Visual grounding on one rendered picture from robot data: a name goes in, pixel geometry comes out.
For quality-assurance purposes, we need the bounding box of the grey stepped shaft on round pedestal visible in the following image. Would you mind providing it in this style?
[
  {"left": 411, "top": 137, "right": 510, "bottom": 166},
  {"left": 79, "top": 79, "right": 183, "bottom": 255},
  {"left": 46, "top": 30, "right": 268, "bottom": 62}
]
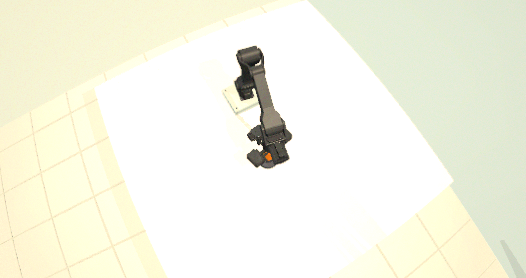
[{"left": 261, "top": 159, "right": 276, "bottom": 169}]

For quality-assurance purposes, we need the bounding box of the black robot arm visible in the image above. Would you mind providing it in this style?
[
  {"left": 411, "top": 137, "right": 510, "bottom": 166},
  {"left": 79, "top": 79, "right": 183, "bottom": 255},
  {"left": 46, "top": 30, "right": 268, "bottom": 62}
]
[{"left": 233, "top": 45, "right": 290, "bottom": 165}]

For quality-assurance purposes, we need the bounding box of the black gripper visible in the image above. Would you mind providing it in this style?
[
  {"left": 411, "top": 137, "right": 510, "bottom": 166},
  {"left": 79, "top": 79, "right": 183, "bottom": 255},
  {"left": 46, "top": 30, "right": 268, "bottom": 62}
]
[{"left": 247, "top": 130, "right": 293, "bottom": 168}]

